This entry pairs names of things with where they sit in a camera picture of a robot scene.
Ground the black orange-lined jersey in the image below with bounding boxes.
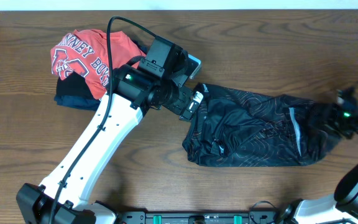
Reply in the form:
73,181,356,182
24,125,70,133
182,83,342,167

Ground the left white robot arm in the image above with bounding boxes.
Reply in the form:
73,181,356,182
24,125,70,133
16,60,203,223

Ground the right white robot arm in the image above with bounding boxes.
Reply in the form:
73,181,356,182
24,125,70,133
276,87,358,223

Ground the black folded shirt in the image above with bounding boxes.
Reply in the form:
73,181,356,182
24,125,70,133
56,72,94,99

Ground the orange printed t-shirt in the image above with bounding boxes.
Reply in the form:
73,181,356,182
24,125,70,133
50,29,145,100

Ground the navy folded shirt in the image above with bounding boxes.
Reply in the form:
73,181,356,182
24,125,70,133
53,40,150,111

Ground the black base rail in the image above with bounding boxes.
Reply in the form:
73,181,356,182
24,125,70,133
114,211,300,224

